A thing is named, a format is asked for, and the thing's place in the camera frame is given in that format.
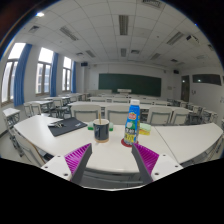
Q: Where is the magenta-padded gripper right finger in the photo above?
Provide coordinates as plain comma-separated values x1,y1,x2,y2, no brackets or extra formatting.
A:
131,143,184,184

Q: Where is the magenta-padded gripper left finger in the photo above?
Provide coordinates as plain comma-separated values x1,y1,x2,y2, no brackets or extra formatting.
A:
41,143,93,185

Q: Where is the blue white-capped drink bottle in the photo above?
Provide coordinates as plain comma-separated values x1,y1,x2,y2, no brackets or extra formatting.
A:
123,98,141,146

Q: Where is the flat round red coaster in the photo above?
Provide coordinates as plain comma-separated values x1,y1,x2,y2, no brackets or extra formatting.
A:
120,137,140,149

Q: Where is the green and yellow sponge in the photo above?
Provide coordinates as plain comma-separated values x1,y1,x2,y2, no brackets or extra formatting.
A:
138,122,152,136

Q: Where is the black notebook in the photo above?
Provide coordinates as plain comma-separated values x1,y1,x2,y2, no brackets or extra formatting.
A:
47,116,89,138

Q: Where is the dark blue mug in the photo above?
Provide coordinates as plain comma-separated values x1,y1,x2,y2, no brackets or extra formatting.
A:
92,118,111,144

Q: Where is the bunch of keys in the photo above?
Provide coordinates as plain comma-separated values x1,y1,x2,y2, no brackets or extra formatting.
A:
48,122,65,129

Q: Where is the white classroom chairs group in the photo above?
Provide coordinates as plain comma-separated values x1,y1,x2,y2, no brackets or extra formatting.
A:
12,94,220,168

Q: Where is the white classroom desks group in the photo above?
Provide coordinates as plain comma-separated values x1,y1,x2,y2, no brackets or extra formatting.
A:
2,87,214,129

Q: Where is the dark green chalkboard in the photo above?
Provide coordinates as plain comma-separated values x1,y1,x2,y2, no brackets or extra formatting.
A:
97,72,163,98

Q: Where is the dark door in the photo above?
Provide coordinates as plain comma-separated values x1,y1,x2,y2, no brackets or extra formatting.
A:
181,74,191,103

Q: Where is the small blue curtain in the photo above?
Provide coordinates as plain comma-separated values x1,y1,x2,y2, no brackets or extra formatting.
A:
71,61,78,94

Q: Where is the small bright window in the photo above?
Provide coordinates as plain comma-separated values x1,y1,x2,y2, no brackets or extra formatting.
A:
61,56,73,92

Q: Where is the medium bright window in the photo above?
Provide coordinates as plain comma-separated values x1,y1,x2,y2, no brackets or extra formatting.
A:
35,47,55,95

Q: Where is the large blue curtain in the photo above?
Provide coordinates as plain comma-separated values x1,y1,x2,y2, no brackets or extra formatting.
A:
13,42,34,107

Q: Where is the large bright window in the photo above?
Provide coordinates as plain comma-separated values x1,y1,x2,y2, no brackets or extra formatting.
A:
1,42,27,103

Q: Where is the ceiling projector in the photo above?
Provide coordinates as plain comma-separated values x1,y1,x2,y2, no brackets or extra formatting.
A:
185,34,201,45

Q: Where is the ceiling lights group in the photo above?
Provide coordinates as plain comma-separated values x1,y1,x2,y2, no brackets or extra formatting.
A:
28,0,208,64

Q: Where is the dark wall window panel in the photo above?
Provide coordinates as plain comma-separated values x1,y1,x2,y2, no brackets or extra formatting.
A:
192,73,223,86

